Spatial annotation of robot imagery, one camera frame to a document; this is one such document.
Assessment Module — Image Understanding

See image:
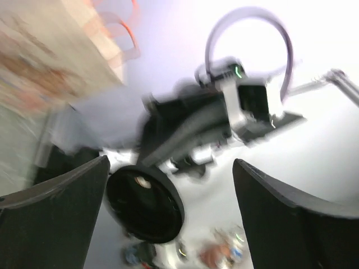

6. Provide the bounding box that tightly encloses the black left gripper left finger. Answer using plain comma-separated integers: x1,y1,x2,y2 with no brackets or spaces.
1,156,110,269

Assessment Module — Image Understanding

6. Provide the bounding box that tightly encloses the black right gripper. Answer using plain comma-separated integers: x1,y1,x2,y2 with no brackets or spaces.
137,92,232,179

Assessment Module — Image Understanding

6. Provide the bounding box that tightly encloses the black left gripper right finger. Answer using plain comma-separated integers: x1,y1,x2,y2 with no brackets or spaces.
233,159,358,269

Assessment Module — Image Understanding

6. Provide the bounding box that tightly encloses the black coffee cup lid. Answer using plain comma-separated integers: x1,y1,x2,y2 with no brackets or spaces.
105,165,185,244

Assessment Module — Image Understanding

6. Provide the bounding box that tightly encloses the brown paper takeout bag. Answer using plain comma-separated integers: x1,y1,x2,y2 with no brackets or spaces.
1,1,140,115

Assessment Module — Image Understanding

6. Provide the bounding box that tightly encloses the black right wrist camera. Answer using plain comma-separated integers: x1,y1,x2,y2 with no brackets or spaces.
194,57,305,144

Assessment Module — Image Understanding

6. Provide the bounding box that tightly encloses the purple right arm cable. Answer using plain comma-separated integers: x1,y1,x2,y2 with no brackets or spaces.
204,7,295,101

